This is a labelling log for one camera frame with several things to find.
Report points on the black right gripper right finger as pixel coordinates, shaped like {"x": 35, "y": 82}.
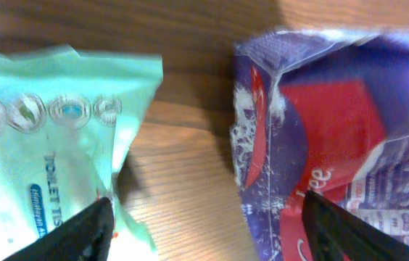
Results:
{"x": 335, "y": 234}

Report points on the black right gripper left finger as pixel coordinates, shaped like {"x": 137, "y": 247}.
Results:
{"x": 85, "y": 236}

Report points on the green wipes packet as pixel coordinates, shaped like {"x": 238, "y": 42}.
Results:
{"x": 67, "y": 120}

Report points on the purple red snack pack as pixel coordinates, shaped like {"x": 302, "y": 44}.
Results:
{"x": 324, "y": 111}

